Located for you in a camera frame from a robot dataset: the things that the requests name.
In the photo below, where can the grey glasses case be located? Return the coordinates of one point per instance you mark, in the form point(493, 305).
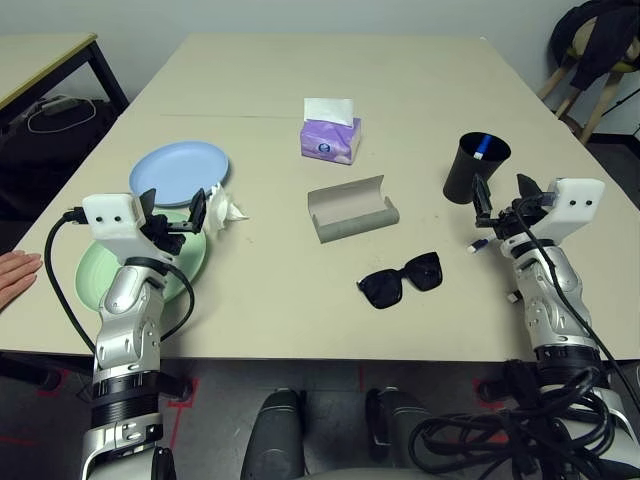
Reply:
point(350, 220)

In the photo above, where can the robot leg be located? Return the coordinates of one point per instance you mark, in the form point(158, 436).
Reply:
point(400, 415)
point(275, 435)

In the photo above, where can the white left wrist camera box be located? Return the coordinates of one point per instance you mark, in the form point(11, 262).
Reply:
point(110, 215)

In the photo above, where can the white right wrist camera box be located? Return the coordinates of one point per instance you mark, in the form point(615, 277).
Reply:
point(575, 200)

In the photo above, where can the white tissue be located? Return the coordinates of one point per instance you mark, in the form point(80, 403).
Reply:
point(222, 205)

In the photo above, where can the grey power strip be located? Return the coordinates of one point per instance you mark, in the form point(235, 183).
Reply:
point(57, 104)

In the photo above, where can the robot right leg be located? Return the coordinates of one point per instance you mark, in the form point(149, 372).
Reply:
point(400, 415)

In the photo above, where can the robot left leg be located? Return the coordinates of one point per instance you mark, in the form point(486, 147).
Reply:
point(275, 435)

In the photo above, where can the wooden stool with black jacket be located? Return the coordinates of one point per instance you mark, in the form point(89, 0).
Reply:
point(595, 50)

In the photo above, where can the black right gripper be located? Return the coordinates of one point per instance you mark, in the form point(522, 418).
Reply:
point(507, 222)

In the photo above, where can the grey robot torso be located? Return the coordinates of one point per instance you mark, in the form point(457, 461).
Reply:
point(350, 475)

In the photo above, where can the black sunglasses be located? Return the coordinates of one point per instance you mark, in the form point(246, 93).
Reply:
point(385, 290)

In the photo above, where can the beige side table black frame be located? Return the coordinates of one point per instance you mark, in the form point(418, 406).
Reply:
point(30, 60)

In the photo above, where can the light green plate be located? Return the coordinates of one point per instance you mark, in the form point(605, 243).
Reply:
point(190, 255)

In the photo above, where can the purple tissue pack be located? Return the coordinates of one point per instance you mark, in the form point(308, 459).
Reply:
point(330, 142)

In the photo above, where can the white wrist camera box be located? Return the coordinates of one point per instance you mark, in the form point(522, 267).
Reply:
point(110, 215)
point(575, 200)

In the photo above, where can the black cup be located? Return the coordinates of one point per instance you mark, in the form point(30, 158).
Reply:
point(462, 180)

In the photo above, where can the yellow-green stool cushion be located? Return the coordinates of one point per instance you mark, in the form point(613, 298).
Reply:
point(627, 65)

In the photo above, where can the bystander bare hand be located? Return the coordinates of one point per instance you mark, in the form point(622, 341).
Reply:
point(17, 277)

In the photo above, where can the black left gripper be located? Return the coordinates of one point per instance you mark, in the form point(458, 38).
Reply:
point(165, 235)

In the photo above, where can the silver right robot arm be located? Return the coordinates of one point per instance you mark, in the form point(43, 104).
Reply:
point(550, 300)

